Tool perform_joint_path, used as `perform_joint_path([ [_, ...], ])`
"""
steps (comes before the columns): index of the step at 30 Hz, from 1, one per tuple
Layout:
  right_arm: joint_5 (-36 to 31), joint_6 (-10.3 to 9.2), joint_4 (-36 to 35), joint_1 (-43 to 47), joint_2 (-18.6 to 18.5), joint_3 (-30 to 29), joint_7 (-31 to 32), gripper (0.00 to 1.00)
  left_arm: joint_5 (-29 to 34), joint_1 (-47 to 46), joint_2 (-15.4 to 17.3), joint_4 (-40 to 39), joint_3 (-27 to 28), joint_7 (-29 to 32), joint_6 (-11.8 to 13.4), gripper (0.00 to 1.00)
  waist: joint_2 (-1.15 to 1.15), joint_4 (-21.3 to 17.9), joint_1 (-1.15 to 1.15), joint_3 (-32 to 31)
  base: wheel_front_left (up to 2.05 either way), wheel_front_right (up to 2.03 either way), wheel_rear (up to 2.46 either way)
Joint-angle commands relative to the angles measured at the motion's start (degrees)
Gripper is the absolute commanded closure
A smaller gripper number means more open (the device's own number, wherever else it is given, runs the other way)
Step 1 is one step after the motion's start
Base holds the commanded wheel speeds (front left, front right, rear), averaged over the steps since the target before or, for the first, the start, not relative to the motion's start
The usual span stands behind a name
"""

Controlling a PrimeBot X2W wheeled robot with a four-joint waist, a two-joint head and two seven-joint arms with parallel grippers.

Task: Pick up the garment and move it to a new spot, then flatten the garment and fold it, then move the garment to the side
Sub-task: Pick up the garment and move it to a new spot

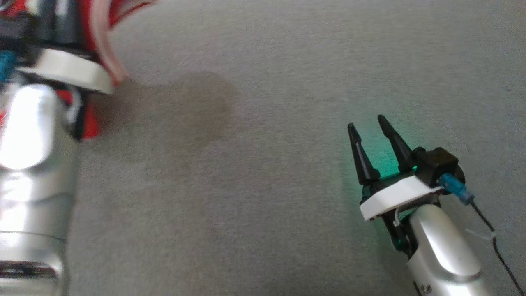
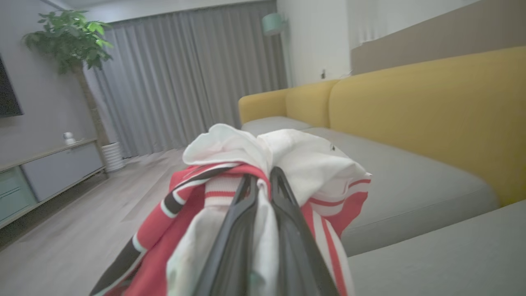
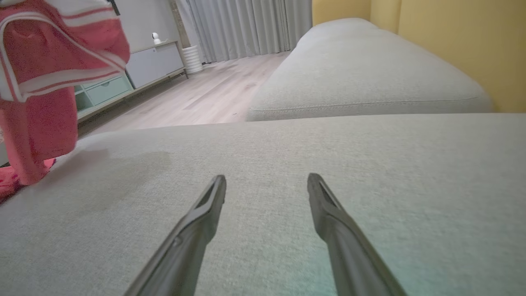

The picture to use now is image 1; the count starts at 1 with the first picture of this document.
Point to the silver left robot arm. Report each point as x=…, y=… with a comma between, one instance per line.
x=33, y=185

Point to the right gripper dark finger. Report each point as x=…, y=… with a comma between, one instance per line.
x=361, y=158
x=396, y=146

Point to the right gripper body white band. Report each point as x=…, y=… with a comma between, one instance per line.
x=396, y=195

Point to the grey fabric sofa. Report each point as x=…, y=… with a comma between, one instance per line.
x=263, y=164

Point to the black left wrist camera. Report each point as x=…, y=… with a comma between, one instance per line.
x=14, y=35

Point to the blue right camera connector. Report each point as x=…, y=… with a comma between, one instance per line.
x=457, y=188

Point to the blue camera connector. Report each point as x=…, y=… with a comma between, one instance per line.
x=6, y=68
x=457, y=188

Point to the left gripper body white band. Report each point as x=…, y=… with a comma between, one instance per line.
x=70, y=68

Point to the blue left camera connector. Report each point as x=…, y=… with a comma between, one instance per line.
x=6, y=68

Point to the red basketball jersey white trim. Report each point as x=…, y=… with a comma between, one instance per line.
x=93, y=123

